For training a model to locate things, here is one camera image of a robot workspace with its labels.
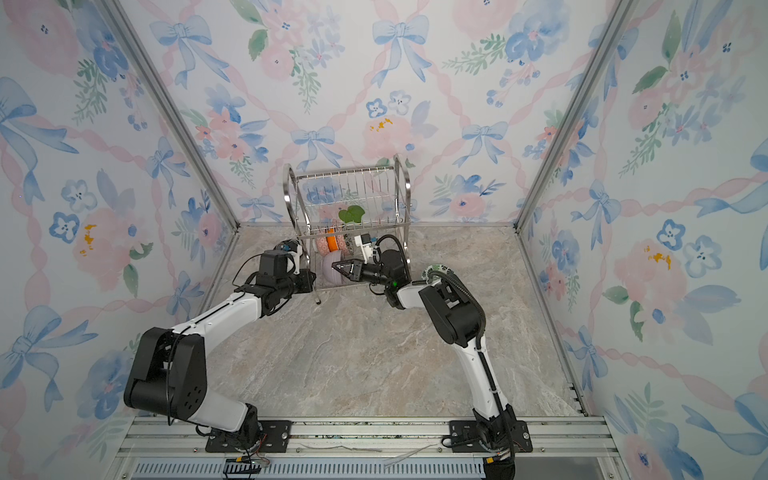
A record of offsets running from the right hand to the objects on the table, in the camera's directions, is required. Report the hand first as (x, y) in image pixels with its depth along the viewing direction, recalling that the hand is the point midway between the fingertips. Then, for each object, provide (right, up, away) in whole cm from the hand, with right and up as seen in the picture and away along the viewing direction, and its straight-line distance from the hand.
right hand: (334, 265), depth 91 cm
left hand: (-6, -2, +1) cm, 7 cm away
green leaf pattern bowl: (+33, -1, +11) cm, 34 cm away
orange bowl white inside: (-2, +8, +7) cm, 11 cm away
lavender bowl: (-2, -2, 0) cm, 3 cm away
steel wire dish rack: (-6, +22, +29) cm, 37 cm away
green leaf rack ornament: (+6, +15, -5) cm, 17 cm away
